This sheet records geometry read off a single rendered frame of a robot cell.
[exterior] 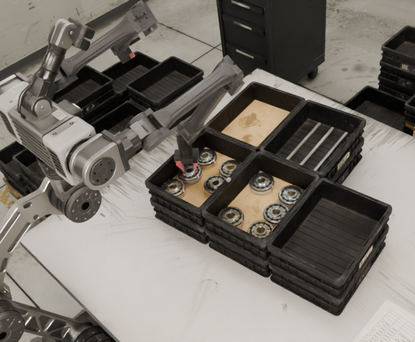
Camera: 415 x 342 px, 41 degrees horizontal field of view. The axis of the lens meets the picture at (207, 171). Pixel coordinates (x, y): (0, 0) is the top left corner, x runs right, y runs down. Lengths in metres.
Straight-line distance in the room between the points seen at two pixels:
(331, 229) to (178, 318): 0.67
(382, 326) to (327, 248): 0.33
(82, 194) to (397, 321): 1.19
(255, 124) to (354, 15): 2.63
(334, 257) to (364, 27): 3.09
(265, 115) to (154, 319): 1.10
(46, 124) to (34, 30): 3.36
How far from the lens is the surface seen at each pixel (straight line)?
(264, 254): 2.08
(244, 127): 2.61
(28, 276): 3.39
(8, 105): 1.86
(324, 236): 2.16
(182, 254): 2.31
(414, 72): 3.54
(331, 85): 4.25
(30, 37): 5.05
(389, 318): 2.13
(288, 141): 2.53
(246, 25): 3.70
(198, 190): 2.35
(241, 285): 2.19
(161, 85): 3.57
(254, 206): 2.26
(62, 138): 1.65
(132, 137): 1.65
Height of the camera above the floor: 2.52
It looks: 44 degrees down
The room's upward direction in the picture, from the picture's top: 10 degrees counter-clockwise
